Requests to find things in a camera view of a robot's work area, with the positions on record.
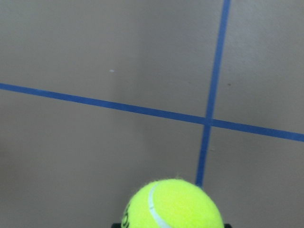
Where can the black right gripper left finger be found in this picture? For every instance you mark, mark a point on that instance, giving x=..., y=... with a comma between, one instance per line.
x=116, y=225

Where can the yellow tennis ball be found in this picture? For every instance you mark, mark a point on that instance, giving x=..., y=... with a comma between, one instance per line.
x=171, y=203

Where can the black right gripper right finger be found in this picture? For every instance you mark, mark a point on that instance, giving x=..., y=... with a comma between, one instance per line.
x=226, y=225

